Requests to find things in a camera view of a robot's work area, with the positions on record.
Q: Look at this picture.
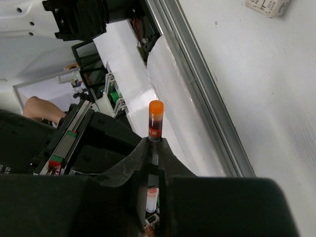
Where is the white red eraser pack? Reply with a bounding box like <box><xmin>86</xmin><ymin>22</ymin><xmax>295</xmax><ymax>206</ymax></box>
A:
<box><xmin>245</xmin><ymin>0</ymin><xmax>291</xmax><ymax>18</ymax></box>

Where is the white foil cover sheet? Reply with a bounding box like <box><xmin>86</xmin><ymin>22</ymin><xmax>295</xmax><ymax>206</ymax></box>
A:
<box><xmin>147</xmin><ymin>34</ymin><xmax>228</xmax><ymax>177</ymax></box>

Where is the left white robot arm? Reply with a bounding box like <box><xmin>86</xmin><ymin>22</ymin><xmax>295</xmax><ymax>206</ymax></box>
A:
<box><xmin>0</xmin><ymin>0</ymin><xmax>145</xmax><ymax>41</ymax></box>

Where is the red pen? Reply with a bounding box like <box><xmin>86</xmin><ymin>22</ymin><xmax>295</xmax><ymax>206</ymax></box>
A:
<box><xmin>146</xmin><ymin>100</ymin><xmax>163</xmax><ymax>213</ymax></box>

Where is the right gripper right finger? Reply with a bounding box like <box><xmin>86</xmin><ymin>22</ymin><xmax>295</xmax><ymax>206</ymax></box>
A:
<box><xmin>158</xmin><ymin>139</ymin><xmax>299</xmax><ymax>237</ymax></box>

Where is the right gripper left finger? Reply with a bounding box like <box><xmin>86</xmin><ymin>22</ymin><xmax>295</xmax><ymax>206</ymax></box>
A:
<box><xmin>0</xmin><ymin>138</ymin><xmax>149</xmax><ymax>237</ymax></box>

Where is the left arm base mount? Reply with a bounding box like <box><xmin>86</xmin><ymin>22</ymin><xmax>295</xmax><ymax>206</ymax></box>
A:
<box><xmin>129</xmin><ymin>16</ymin><xmax>160</xmax><ymax>65</ymax></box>

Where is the person bare leg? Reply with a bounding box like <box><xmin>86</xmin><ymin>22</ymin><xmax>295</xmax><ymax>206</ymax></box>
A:
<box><xmin>23</xmin><ymin>96</ymin><xmax>66</xmax><ymax>124</ymax></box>

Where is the background equipment rack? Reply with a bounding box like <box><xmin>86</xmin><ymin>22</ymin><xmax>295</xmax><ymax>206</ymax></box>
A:
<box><xmin>56</xmin><ymin>40</ymin><xmax>127</xmax><ymax>119</ymax></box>

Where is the aluminium frame rail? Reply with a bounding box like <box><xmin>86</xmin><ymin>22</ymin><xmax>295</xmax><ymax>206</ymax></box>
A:
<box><xmin>145</xmin><ymin>0</ymin><xmax>255</xmax><ymax>177</ymax></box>

